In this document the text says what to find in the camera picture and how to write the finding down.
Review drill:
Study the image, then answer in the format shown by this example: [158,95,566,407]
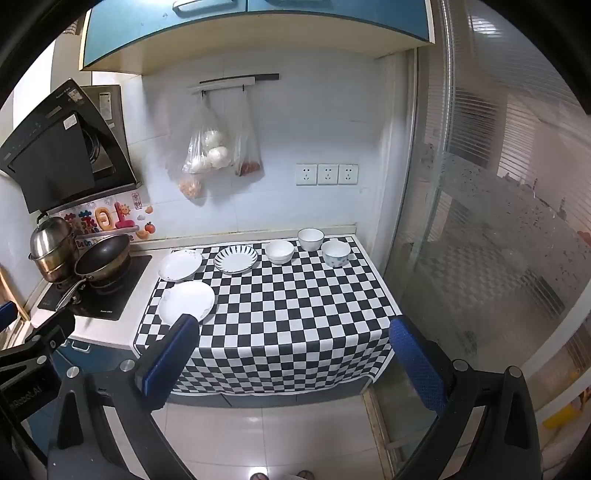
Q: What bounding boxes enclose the plain white plate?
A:
[158,280,216,326]

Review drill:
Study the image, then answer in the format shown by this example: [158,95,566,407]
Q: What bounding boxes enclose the yellow plastic object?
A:
[542,406,579,428]

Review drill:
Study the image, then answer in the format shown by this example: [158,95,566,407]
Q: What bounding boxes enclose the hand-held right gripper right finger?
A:
[389,316,544,480]

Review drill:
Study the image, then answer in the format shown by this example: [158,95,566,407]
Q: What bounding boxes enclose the blue base cabinet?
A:
[55,339,141,374]

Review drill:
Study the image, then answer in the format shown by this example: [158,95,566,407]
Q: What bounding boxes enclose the colourful wall stickers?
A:
[60,196,156,243]

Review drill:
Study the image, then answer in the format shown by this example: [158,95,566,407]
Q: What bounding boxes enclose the wall hook rail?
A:
[187,73,280,94]

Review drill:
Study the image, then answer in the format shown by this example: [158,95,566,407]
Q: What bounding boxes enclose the wooden cutting board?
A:
[0,265,31,322]

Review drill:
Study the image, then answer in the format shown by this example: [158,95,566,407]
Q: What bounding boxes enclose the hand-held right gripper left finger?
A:
[46,313,201,480]

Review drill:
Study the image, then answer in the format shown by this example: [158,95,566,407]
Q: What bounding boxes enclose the plastic bag with red contents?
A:
[233,90,265,179]

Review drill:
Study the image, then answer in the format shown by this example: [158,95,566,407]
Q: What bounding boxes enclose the black range hood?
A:
[0,78,139,214]

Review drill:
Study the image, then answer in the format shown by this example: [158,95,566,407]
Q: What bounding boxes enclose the black frying pan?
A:
[55,233,133,313]

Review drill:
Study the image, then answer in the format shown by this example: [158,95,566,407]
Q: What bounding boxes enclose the black and white checkered tablecloth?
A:
[131,235,396,396]

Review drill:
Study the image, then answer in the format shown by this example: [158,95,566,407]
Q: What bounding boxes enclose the white bowl with blue pattern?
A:
[213,244,259,276]

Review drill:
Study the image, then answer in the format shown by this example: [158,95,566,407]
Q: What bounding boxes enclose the black cooktop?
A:
[37,254,153,323]

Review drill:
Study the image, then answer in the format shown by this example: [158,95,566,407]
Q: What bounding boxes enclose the stainless steel steamer pot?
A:
[28,213,80,285]

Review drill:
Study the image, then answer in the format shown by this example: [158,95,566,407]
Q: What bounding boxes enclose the plain white bowl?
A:
[264,240,295,265]

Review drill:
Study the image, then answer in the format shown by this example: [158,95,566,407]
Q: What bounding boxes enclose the white plate with small print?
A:
[157,248,203,282]

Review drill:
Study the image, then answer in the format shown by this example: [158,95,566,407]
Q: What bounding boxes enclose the glass sliding door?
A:
[383,0,591,480]

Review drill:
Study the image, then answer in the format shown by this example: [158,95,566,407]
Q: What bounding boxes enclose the white bowl with floral print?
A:
[321,239,352,268]

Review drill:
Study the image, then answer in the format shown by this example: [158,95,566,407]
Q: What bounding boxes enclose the plastic bag with orange contents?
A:
[166,138,204,200]

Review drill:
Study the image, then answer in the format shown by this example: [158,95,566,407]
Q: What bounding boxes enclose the white bowl with black rim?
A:
[297,228,325,252]

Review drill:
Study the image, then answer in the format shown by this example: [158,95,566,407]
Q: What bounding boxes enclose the plastic bag with white buns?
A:
[182,95,232,175]

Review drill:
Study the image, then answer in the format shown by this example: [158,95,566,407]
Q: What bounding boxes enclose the blue wall cabinet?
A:
[78,0,437,75]

